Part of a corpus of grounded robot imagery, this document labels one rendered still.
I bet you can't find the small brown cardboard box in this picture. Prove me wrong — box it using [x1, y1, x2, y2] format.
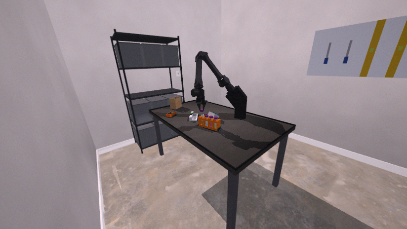
[169, 97, 182, 110]

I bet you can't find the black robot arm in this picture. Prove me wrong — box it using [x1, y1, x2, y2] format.
[191, 51, 237, 104]

